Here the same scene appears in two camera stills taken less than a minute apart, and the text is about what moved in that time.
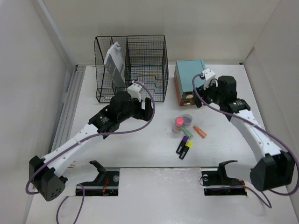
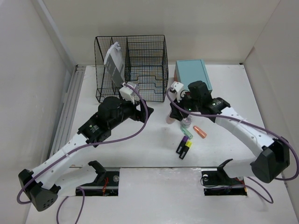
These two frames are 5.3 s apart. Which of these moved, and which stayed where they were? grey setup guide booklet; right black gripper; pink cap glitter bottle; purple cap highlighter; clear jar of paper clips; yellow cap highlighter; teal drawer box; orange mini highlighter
Moved: right black gripper; pink cap glitter bottle
Stayed: purple cap highlighter; yellow cap highlighter; grey setup guide booklet; teal drawer box; orange mini highlighter; clear jar of paper clips
